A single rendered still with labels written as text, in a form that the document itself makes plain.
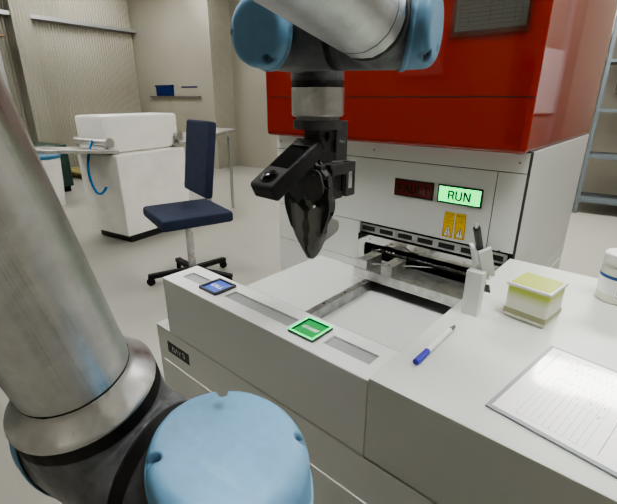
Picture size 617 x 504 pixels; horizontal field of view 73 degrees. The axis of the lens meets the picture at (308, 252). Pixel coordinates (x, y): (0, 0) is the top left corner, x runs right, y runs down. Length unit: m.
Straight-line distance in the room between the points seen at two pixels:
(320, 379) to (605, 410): 0.38
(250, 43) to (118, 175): 3.77
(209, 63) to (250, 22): 8.15
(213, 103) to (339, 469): 8.13
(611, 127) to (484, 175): 5.63
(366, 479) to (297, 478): 0.42
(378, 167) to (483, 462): 0.87
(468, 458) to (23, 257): 0.52
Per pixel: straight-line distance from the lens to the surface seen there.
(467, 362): 0.69
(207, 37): 8.69
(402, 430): 0.63
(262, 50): 0.50
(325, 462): 0.79
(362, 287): 1.17
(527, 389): 0.66
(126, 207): 4.29
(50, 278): 0.30
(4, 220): 0.28
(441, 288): 1.12
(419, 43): 0.45
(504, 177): 1.11
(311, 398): 0.73
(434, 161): 1.16
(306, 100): 0.60
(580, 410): 0.65
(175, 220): 2.92
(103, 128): 4.26
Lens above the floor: 1.34
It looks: 20 degrees down
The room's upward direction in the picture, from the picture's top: straight up
